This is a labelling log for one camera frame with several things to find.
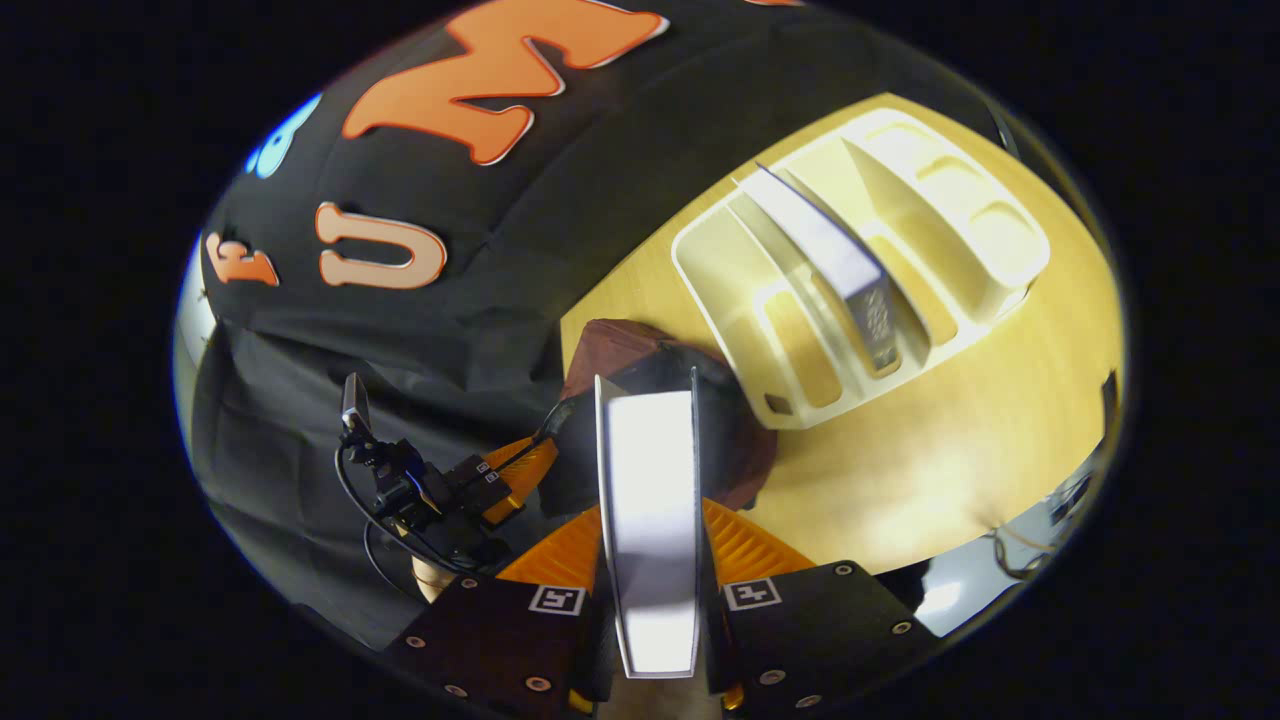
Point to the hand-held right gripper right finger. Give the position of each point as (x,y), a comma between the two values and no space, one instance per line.
(820,630)

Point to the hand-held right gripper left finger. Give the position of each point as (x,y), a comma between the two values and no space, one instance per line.
(490,630)

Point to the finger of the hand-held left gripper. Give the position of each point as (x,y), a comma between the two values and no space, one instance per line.
(525,470)

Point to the dark red schoolbag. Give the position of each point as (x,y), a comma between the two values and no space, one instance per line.
(740,440)

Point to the white plastic bookshelf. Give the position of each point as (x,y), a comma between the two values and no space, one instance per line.
(730,270)

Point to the blue cover book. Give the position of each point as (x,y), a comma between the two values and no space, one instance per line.
(830,250)

